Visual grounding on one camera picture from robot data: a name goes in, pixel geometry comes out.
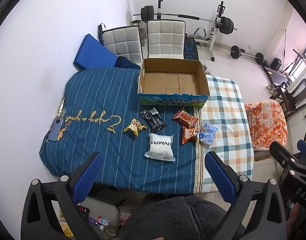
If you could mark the black speaker box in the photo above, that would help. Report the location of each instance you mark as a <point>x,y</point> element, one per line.
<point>276,64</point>

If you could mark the blue white snack packet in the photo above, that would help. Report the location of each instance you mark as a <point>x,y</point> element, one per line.
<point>207,133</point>

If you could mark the grey folding table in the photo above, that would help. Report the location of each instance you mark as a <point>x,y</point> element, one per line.
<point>102,207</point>

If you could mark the long barbell with black plates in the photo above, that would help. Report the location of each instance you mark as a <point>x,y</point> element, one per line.
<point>188,17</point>

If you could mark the black blue patterned mat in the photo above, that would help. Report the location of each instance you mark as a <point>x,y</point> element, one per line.
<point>191,49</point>

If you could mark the yellow panda snack packet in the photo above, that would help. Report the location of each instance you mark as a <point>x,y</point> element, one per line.
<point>135,127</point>

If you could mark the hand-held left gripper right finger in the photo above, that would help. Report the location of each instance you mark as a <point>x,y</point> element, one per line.
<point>221,177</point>

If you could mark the blue smartphone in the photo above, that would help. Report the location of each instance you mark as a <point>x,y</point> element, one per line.
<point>56,129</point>

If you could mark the orange floral blanket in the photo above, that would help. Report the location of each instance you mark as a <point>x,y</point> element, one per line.
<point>267,125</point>

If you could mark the white soft pouch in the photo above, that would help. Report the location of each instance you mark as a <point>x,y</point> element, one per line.
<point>160,147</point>

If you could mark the blue foam mat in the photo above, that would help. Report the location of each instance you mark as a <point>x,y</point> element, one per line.
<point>94,51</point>

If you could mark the black exercise machine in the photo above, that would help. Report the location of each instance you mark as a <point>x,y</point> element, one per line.
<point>280,73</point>

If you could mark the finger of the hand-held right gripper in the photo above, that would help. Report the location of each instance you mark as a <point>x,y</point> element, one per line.
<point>305,150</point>
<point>283,155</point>

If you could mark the plaid bed sheet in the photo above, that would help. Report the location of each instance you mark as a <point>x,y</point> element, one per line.
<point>225,120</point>

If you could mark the short barbell with black plates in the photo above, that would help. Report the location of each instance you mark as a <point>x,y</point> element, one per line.
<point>246,54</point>

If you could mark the blue striped blanket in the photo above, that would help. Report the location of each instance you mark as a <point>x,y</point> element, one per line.
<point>97,100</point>

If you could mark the dark blue cloth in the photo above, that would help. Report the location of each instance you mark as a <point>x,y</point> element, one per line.
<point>126,63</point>

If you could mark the black blue racket bag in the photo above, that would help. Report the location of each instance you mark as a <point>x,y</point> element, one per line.
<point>101,32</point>

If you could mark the blue white tube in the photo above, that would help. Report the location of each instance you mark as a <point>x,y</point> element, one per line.
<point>99,221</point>

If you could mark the orange panda snack packet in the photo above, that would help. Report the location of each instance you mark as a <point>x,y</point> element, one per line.
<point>190,135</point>

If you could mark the tape roll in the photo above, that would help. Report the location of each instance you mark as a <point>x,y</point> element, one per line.
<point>110,232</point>

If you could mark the red black lighter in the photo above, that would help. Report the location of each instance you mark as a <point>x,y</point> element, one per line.
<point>83,208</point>

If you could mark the black snack packet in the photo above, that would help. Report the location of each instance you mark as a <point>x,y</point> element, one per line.
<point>153,120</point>

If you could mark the person's right hand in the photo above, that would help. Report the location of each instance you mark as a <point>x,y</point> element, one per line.
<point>294,216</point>

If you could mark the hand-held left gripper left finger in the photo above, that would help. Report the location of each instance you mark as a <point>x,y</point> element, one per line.
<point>89,177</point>

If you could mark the dark wooden chair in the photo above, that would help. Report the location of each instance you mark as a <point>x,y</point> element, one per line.
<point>297,95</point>

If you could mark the red snack packet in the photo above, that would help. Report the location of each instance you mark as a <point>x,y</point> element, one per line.
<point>186,118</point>

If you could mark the white quilted chair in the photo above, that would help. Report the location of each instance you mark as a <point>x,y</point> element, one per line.
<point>165,38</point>
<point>122,42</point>

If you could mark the pair of pale shoes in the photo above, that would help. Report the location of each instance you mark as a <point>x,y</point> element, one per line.
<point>270,87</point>

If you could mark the person's dark fleece clothing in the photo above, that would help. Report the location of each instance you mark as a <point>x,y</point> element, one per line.
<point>175,217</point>

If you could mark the cardboard box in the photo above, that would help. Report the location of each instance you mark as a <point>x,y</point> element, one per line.
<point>171,82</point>

